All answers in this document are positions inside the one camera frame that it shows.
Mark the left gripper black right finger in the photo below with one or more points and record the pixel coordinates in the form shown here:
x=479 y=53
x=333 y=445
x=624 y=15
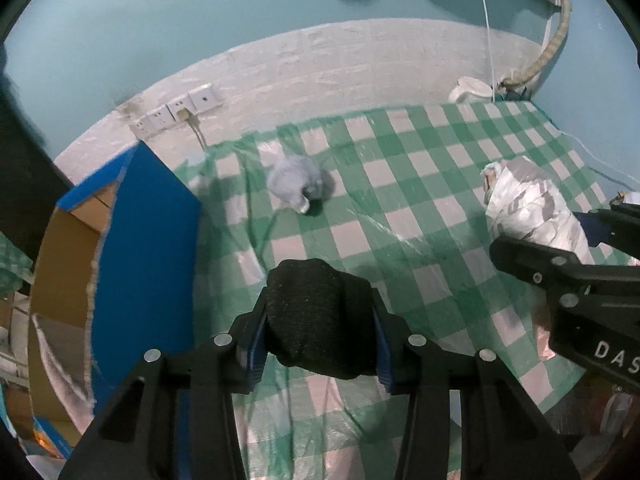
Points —
x=392 y=362

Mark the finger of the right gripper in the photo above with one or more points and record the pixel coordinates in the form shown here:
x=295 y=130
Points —
x=612 y=228

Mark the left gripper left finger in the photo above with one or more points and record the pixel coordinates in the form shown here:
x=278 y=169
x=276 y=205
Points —
x=248 y=333

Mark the black sock ball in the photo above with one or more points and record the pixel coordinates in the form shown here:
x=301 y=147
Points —
x=321 y=319

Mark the grey white plastic-wrapped bundle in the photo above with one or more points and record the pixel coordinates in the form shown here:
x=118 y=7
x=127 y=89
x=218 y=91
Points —
x=522 y=202

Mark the blue cardboard box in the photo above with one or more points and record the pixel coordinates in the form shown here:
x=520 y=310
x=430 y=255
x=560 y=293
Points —
x=113 y=278

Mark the green checkered tablecloth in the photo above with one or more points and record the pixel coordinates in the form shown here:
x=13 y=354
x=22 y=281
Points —
x=402 y=207

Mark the small grey sock ball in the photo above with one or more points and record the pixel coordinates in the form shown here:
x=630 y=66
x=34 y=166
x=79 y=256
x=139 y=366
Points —
x=296 y=180

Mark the white wall socket strip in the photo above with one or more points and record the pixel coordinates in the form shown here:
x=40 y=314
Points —
x=177 y=110

